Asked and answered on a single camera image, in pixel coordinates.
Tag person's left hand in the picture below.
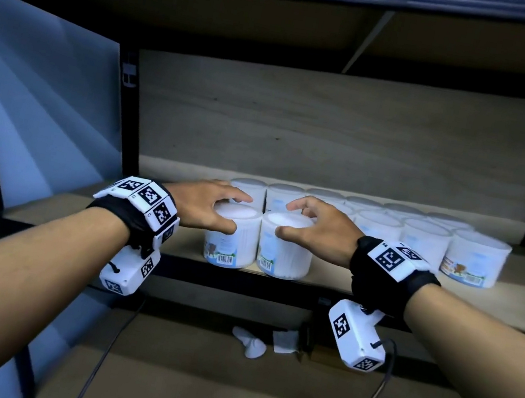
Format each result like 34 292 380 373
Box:
158 171 257 239

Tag person's right hand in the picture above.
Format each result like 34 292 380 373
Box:
270 191 370 271

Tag white jar with blue label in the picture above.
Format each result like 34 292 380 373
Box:
252 208 319 284
200 199 266 274

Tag cotton bud tubs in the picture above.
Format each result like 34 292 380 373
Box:
219 175 518 293

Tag person's left forearm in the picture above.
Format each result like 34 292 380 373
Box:
0 191 134 398

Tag black wristband with marker tags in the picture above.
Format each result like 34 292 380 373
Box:
342 233 448 326
81 169 187 258

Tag white paper piece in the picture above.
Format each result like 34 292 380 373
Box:
269 327 302 357

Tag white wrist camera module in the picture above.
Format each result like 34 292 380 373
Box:
320 296 395 376
96 240 163 301

